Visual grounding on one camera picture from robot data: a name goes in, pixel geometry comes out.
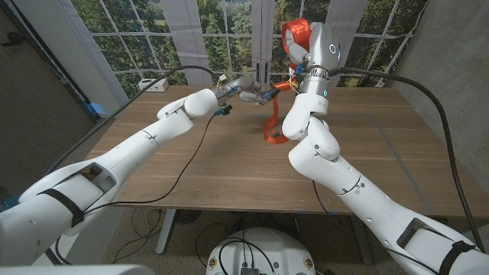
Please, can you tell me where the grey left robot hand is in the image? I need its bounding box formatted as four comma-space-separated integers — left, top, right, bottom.
215, 75, 272, 107

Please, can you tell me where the orange satin ribbon roll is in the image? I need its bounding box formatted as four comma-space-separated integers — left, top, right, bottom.
262, 18, 313, 145

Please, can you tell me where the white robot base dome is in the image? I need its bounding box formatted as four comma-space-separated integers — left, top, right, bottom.
205, 227, 317, 275

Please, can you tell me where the white power strip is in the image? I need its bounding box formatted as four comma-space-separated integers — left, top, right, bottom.
137, 78, 170, 93

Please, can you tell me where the printed window forest backdrop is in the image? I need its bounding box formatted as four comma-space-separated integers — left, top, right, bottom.
70, 0, 429, 101

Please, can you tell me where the black ribbed round object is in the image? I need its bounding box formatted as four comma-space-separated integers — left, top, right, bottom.
175, 209, 202, 225

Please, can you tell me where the white table leg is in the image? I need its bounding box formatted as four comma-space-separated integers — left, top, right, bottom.
350, 215, 374, 265
155, 209, 177, 255

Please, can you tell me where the teal plastic bin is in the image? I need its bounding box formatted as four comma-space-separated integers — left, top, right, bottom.
0, 194, 22, 213

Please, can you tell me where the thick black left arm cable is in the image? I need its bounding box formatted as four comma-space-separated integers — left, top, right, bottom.
44, 65, 219, 177

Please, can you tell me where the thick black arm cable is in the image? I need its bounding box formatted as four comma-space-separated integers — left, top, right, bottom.
44, 65, 219, 177
328, 66, 487, 254

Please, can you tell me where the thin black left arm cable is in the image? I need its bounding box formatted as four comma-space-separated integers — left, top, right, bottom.
54, 113, 217, 267

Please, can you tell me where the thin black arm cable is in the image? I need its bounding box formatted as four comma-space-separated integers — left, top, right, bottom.
312, 180, 442, 275
54, 113, 217, 267

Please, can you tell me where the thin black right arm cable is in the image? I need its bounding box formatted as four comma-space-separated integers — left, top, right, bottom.
312, 180, 442, 275

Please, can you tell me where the black cable on robot base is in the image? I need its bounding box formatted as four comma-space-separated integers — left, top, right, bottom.
224, 228, 277, 275

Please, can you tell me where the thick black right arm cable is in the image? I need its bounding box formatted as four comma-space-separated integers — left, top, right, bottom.
328, 66, 487, 254

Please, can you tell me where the black diagonal wall rail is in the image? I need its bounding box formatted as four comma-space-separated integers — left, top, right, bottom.
3, 0, 95, 114

